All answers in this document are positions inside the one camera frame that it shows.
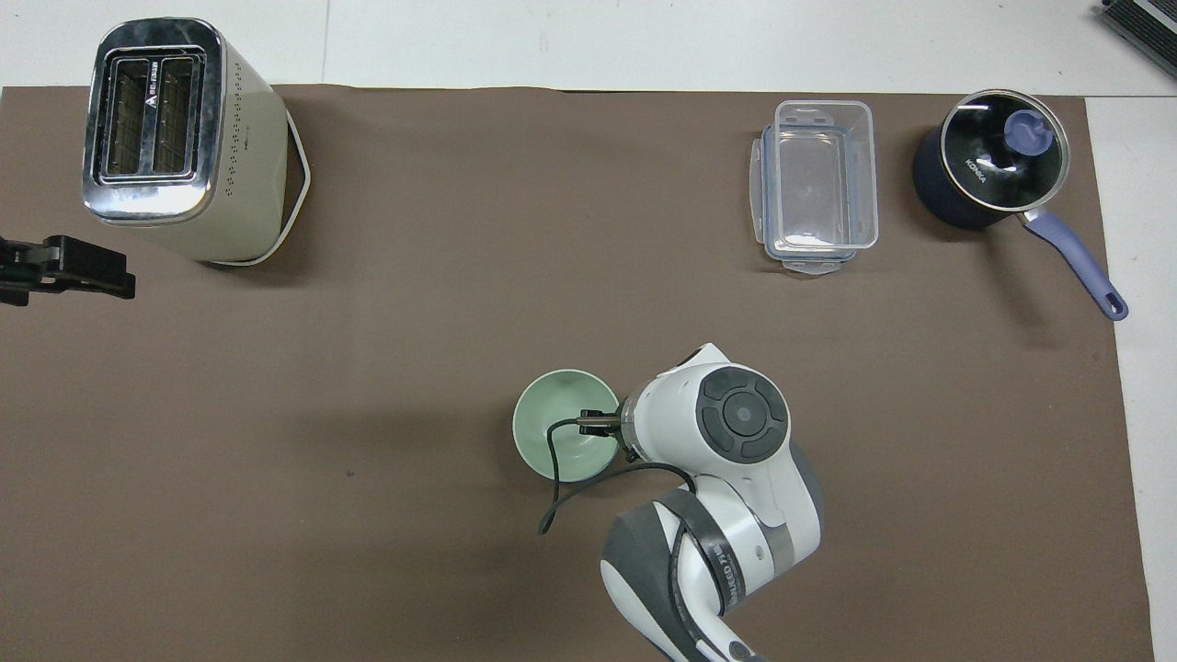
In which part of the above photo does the green bowl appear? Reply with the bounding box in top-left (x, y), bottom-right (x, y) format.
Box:
top-left (511, 368), bottom-right (626, 485)

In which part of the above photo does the cream and chrome toaster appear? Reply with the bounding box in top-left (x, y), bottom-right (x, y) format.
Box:
top-left (81, 17), bottom-right (313, 268)

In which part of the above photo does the clear lid with blue seal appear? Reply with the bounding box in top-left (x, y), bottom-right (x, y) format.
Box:
top-left (748, 124), bottom-right (862, 276)

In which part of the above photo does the clear plastic food container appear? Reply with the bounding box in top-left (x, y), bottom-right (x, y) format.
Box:
top-left (770, 99), bottom-right (881, 255)

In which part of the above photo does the navy blue saucepan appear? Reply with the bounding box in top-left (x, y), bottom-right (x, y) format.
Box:
top-left (911, 89), bottom-right (1130, 323)

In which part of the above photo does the glass pan lid, blue knob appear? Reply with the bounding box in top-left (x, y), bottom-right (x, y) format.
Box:
top-left (939, 89), bottom-right (1073, 215)

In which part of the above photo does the black cable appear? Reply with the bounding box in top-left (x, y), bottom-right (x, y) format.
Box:
top-left (537, 410), bottom-right (700, 537)

